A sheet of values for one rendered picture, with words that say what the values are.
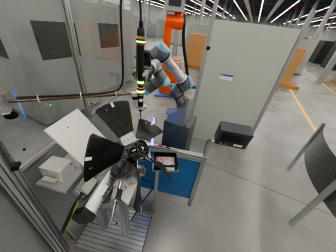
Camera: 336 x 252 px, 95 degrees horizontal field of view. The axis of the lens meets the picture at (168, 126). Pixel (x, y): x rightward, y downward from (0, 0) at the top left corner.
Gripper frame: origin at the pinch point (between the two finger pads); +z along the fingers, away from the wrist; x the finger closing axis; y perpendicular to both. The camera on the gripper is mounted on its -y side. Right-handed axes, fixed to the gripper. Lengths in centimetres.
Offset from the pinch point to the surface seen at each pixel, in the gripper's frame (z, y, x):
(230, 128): -36, 43, -65
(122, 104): -10.1, 25.3, 14.8
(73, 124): 9, 35, 39
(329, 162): -69, 81, -183
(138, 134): -9.5, 47.3, 3.5
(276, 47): -182, -10, -129
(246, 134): -32, 44, -77
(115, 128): 3.3, 35.4, 13.9
